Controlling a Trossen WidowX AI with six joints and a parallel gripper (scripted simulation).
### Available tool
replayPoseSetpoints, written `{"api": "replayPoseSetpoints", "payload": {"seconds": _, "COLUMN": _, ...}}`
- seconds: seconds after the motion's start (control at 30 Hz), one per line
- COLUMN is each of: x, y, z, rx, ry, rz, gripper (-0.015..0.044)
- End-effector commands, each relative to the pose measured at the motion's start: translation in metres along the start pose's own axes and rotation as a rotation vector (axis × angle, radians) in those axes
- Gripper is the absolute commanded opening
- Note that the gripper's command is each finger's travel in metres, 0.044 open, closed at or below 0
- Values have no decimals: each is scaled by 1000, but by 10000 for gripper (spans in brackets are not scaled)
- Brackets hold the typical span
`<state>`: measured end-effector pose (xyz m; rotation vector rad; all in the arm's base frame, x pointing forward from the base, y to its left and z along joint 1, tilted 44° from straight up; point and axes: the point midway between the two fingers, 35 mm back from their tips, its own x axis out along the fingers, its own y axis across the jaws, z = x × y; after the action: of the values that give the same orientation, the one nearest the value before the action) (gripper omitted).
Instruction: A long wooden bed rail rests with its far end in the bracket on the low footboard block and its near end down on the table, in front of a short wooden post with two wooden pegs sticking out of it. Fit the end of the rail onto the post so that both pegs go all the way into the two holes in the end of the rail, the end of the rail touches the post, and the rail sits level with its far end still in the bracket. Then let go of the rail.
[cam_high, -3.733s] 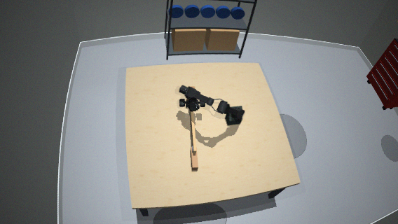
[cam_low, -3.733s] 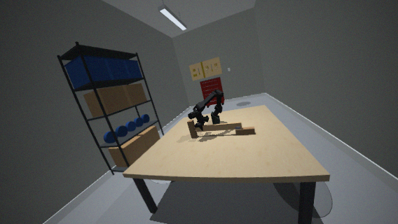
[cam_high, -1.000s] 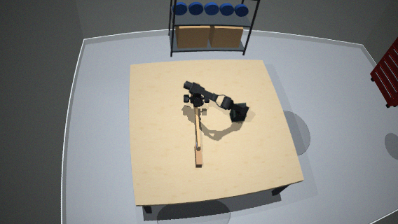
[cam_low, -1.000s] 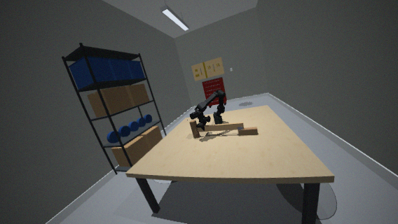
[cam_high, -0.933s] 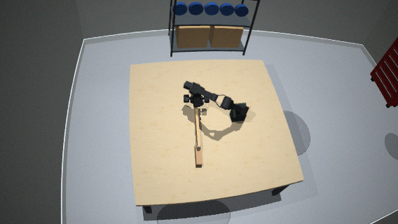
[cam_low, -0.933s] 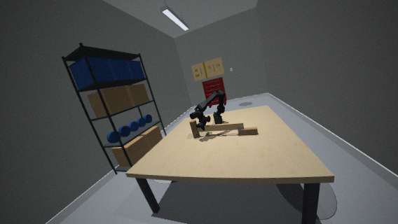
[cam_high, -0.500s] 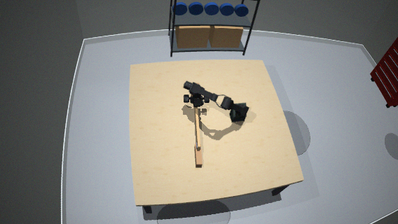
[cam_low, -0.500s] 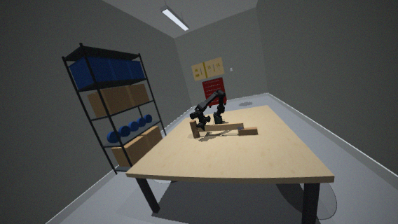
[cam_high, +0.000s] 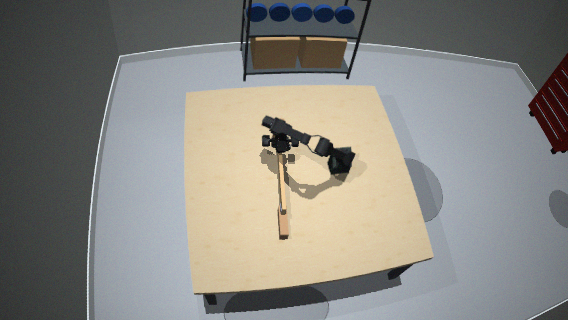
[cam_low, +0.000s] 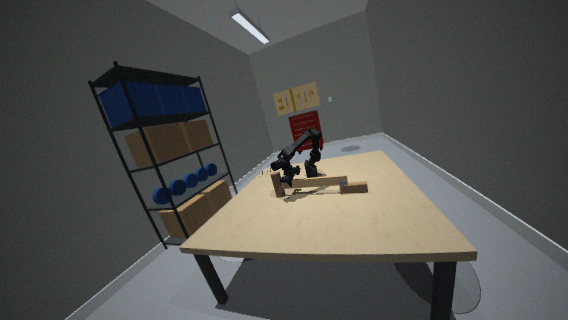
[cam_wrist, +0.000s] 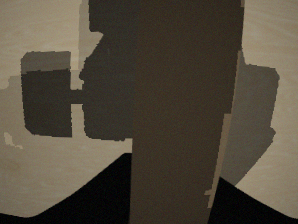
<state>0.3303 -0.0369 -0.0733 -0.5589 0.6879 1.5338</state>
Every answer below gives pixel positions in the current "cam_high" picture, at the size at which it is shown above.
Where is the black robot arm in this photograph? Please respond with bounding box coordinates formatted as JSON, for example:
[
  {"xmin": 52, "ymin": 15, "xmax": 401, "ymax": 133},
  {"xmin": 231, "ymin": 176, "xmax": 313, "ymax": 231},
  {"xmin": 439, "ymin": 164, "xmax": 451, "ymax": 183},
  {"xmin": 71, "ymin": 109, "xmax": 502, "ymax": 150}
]
[{"xmin": 261, "ymin": 116, "xmax": 356, "ymax": 168}]

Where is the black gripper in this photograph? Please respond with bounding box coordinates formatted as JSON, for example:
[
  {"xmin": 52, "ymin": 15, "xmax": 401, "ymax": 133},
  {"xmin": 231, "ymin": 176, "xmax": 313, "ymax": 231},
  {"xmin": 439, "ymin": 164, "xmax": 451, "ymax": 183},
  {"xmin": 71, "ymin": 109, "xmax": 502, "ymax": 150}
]
[{"xmin": 262, "ymin": 135, "xmax": 299, "ymax": 149}]

